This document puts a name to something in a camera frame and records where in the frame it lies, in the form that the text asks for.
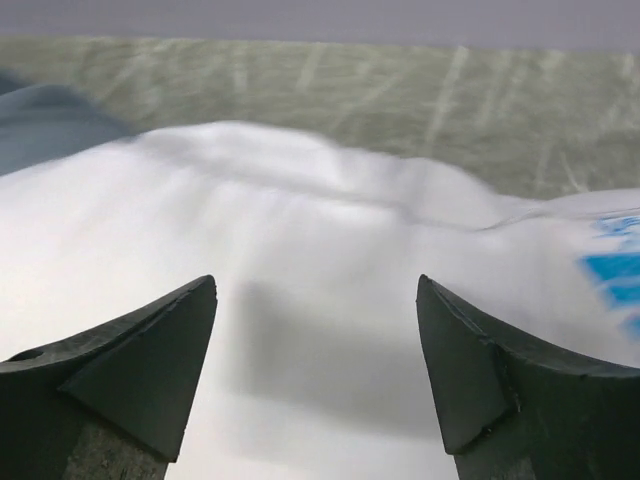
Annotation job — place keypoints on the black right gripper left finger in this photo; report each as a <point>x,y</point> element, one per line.
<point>111,402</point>

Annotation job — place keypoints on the white pillow insert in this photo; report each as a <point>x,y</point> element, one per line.
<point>314,370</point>

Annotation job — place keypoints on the blue patterned pillowcase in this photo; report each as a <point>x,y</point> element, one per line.
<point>41,122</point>

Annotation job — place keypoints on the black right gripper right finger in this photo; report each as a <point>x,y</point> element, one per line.
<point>513,406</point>

